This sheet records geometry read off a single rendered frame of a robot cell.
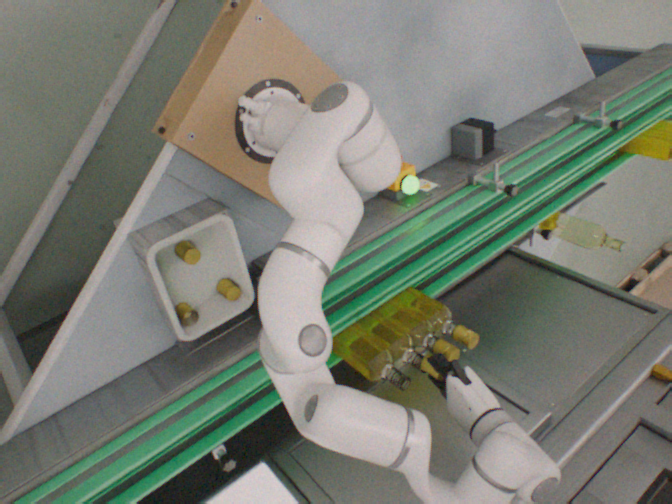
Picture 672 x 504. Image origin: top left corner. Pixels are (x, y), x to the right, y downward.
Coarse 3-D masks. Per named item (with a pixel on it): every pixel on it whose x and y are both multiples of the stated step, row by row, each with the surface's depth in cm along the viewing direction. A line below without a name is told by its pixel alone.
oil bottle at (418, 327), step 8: (384, 304) 122; (392, 304) 121; (400, 304) 121; (376, 312) 121; (384, 312) 119; (392, 312) 119; (400, 312) 118; (408, 312) 118; (416, 312) 118; (392, 320) 117; (400, 320) 116; (408, 320) 116; (416, 320) 116; (424, 320) 115; (408, 328) 114; (416, 328) 114; (424, 328) 113; (432, 328) 114; (416, 336) 113; (424, 336) 113; (416, 344) 114; (424, 344) 113
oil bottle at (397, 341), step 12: (372, 312) 120; (360, 324) 117; (372, 324) 117; (384, 324) 116; (372, 336) 114; (384, 336) 113; (396, 336) 112; (408, 336) 112; (396, 348) 110; (408, 348) 111; (396, 360) 111
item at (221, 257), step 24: (216, 216) 102; (168, 240) 97; (192, 240) 108; (216, 240) 111; (168, 264) 107; (216, 264) 114; (240, 264) 109; (168, 288) 109; (192, 288) 112; (240, 288) 115; (168, 312) 103; (216, 312) 112; (240, 312) 113; (192, 336) 108
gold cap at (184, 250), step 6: (180, 246) 105; (186, 246) 105; (192, 246) 105; (180, 252) 105; (186, 252) 103; (192, 252) 104; (198, 252) 105; (180, 258) 106; (186, 258) 104; (192, 258) 105; (198, 258) 105; (192, 264) 105
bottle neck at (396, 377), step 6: (390, 366) 108; (384, 372) 108; (390, 372) 107; (396, 372) 106; (390, 378) 106; (396, 378) 105; (402, 378) 105; (408, 378) 105; (396, 384) 105; (402, 384) 107; (408, 384) 106; (402, 390) 105
